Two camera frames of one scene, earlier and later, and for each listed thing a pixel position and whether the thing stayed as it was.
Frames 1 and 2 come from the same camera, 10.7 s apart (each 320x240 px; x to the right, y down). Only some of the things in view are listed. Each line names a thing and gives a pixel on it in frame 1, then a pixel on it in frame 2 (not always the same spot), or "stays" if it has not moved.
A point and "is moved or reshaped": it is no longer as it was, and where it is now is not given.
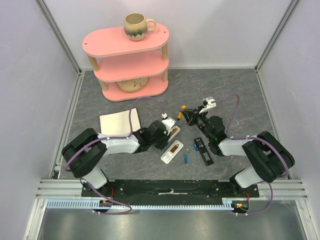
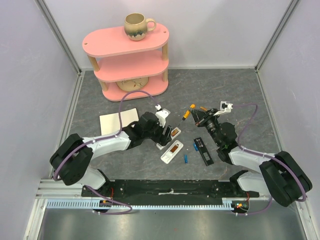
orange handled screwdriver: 179,115 is moved or reshaped
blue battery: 195,147 stays
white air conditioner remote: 174,131 stays
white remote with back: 171,151 stays
